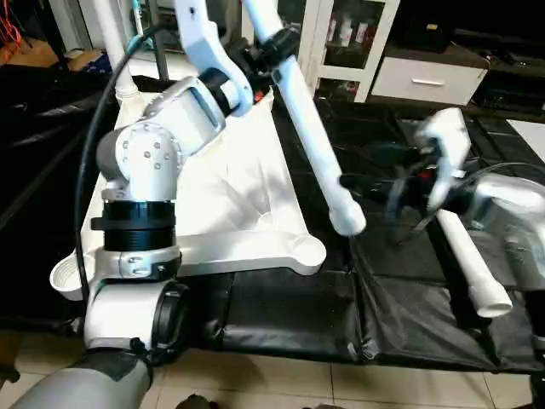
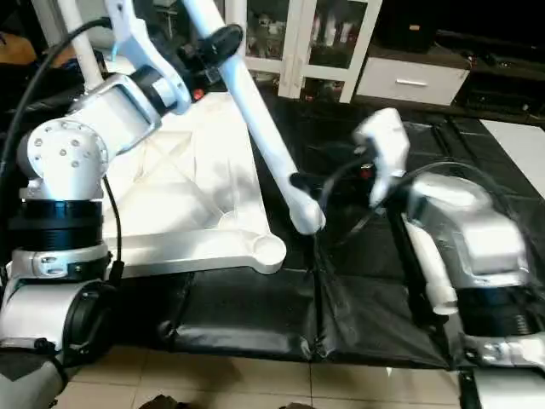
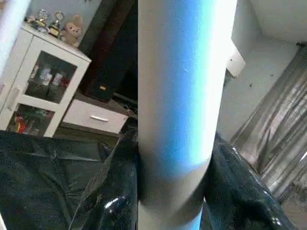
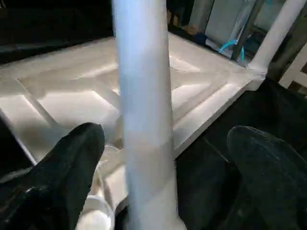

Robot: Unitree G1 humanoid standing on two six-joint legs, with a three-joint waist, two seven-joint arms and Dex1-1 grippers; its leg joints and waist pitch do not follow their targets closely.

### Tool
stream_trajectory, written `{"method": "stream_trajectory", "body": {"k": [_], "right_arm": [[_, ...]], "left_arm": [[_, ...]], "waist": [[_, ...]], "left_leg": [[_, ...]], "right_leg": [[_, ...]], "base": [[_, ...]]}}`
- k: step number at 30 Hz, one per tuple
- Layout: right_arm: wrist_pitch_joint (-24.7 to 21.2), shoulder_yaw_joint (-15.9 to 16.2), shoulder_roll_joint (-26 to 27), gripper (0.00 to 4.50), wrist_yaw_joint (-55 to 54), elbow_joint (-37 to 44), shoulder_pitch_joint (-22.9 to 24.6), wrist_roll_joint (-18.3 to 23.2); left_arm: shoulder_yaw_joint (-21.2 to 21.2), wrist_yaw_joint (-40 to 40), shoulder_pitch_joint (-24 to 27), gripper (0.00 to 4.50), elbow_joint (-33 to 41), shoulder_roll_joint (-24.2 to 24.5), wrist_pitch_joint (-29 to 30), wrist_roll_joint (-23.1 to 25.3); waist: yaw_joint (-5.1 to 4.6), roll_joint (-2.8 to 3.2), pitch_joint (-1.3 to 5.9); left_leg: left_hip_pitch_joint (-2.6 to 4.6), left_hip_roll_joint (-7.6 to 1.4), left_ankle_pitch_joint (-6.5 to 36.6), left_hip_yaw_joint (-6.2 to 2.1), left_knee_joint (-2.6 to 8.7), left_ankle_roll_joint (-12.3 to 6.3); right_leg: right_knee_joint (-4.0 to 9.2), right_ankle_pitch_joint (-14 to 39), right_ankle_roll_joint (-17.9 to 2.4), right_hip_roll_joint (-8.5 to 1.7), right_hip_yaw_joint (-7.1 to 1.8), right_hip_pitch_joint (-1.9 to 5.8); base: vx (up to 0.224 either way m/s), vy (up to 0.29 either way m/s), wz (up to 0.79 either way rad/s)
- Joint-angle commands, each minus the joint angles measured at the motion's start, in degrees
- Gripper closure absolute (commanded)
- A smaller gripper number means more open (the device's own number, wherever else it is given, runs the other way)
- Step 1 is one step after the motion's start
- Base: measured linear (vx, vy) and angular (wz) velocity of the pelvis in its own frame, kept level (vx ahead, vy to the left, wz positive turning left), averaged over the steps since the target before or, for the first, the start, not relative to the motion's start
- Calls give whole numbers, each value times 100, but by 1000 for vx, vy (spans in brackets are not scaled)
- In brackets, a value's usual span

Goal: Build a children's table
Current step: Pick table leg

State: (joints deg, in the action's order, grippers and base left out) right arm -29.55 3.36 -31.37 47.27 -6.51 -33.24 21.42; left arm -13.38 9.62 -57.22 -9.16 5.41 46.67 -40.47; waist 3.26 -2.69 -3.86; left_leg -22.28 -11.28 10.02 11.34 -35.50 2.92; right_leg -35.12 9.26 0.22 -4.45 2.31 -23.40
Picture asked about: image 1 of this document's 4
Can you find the white drawer unit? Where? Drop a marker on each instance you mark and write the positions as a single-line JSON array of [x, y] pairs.
[[426, 81]]

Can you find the white plastic table top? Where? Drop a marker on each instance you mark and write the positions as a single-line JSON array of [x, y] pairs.
[[247, 187]]

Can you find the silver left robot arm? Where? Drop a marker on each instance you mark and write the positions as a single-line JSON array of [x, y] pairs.
[[149, 170]]

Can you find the white glass-door cabinet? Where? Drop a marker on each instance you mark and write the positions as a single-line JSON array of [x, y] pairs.
[[341, 43]]

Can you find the black work mat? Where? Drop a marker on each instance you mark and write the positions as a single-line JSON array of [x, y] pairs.
[[298, 315]]

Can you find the white flat board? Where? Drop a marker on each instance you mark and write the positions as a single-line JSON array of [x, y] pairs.
[[528, 136]]

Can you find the brown cardboard box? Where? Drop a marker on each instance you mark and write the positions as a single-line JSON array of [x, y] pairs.
[[85, 60]]

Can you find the white plastic table leg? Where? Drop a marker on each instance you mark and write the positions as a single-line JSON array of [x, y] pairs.
[[306, 119], [468, 256], [115, 43]]

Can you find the black metal pole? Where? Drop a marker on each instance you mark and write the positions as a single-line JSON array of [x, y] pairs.
[[160, 38]]

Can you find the flat brown cardboard sheet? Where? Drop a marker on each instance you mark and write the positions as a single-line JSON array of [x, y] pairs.
[[30, 53]]

